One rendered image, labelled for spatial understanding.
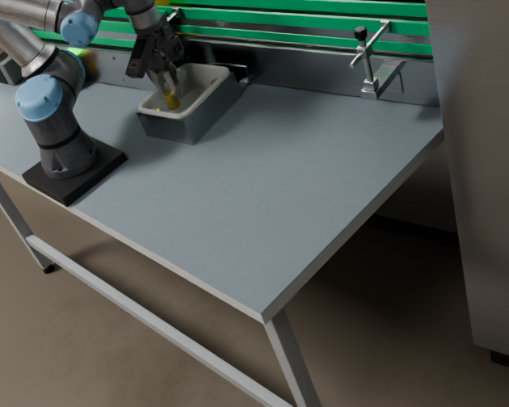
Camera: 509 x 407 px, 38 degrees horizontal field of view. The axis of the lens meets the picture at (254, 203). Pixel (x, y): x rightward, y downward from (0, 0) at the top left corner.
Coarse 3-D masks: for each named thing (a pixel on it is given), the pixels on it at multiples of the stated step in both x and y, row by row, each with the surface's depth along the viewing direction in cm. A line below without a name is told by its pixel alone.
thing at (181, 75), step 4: (176, 68) 190; (168, 72) 186; (176, 72) 190; (180, 72) 191; (184, 72) 192; (164, 76) 189; (168, 76) 188; (176, 76) 190; (180, 76) 191; (184, 76) 192; (168, 80) 189; (172, 80) 188; (180, 80) 191; (184, 80) 192; (172, 84) 189; (180, 84) 191; (172, 88) 190; (176, 88) 190; (180, 88) 191; (176, 92) 191; (180, 92) 192; (176, 96) 192; (180, 96) 193
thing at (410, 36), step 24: (192, 24) 205; (216, 24) 200; (240, 24) 194; (264, 24) 190; (288, 24) 184; (312, 24) 180; (336, 24) 176; (360, 24) 172; (408, 24) 164; (384, 48) 173; (408, 48) 169
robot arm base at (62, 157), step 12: (84, 132) 192; (60, 144) 185; (72, 144) 187; (84, 144) 189; (48, 156) 187; (60, 156) 187; (72, 156) 187; (84, 156) 189; (96, 156) 193; (48, 168) 189; (60, 168) 189; (72, 168) 188; (84, 168) 190
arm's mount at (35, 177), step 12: (96, 144) 198; (108, 156) 193; (120, 156) 192; (36, 168) 197; (96, 168) 190; (108, 168) 190; (36, 180) 192; (48, 180) 191; (60, 180) 190; (72, 180) 188; (84, 180) 187; (96, 180) 189; (48, 192) 188; (60, 192) 186; (72, 192) 185; (84, 192) 188
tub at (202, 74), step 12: (192, 72) 205; (204, 72) 202; (216, 72) 199; (228, 72) 195; (168, 84) 201; (192, 84) 207; (204, 84) 205; (216, 84) 192; (156, 96) 198; (192, 96) 205; (204, 96) 189; (144, 108) 193; (180, 108) 202; (192, 108) 187
